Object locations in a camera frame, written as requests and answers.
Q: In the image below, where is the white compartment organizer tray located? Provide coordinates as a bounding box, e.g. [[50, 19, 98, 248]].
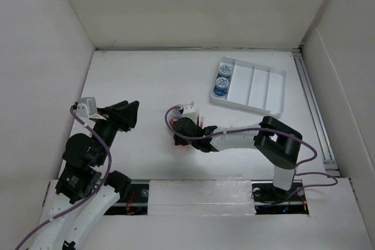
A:
[[210, 56, 287, 118]]

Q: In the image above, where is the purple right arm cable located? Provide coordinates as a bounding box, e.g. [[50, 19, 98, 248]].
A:
[[164, 105, 340, 206]]

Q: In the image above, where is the blue cleaning gel jar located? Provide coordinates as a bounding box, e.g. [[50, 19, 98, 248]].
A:
[[217, 62, 234, 78], [213, 76, 230, 97]]

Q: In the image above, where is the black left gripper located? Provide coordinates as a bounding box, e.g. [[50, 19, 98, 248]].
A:
[[91, 99, 139, 164]]

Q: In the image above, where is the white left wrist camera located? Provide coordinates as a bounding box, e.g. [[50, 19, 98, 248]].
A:
[[73, 97, 104, 119]]

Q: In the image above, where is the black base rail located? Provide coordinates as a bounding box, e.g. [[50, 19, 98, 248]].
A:
[[106, 179, 309, 217]]

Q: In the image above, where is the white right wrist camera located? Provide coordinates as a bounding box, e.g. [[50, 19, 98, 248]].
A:
[[173, 101, 199, 122]]

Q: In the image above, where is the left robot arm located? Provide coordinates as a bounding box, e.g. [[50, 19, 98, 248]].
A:
[[31, 97, 139, 249]]

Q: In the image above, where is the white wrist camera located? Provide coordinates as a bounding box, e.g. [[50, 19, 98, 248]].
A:
[[73, 97, 104, 119], [173, 101, 199, 122]]

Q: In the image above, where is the aluminium side rail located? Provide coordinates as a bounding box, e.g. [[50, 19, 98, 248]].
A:
[[292, 49, 341, 177]]

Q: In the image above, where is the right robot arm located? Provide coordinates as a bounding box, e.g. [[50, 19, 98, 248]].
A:
[[168, 117, 303, 201]]

